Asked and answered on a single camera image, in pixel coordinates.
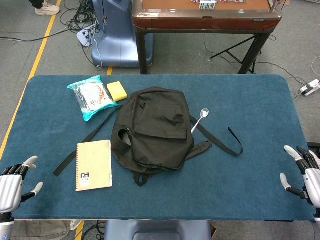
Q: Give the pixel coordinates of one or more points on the beige spiral notebook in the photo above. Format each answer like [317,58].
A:
[93,165]

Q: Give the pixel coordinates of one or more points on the blue table cloth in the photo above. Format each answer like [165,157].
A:
[225,175]

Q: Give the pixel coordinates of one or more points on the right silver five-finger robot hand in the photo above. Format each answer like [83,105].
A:
[312,180]

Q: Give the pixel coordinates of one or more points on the brown mahjong table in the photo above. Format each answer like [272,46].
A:
[200,20]

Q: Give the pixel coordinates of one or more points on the beige sneaker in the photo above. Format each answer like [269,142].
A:
[47,9]

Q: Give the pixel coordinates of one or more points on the khaki fabric bundle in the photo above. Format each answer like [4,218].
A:
[40,230]

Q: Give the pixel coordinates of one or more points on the teal white snack bag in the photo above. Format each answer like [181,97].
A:
[92,97]

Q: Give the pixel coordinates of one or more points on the white power strip with plugs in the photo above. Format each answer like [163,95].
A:
[85,35]

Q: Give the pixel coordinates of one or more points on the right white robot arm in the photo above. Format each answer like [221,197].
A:
[317,215]

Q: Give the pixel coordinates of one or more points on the white power strip with adapter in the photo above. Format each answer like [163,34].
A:
[310,88]

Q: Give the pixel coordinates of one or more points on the green print mahjong tile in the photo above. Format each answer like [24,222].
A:
[203,5]
[211,5]

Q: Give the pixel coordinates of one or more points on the metal spoon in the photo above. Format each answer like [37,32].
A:
[204,113]

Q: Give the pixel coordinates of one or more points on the blue grey robot torso base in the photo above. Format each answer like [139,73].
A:
[157,230]

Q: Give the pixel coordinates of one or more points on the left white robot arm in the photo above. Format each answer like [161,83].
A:
[5,227]

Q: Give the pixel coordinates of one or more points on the black fabric backpack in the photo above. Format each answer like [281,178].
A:
[155,120]

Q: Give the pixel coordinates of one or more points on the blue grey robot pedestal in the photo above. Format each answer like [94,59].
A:
[117,37]

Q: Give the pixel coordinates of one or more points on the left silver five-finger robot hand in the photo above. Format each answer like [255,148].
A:
[10,187]

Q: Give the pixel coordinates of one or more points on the yellow sponge block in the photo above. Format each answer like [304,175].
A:
[117,91]

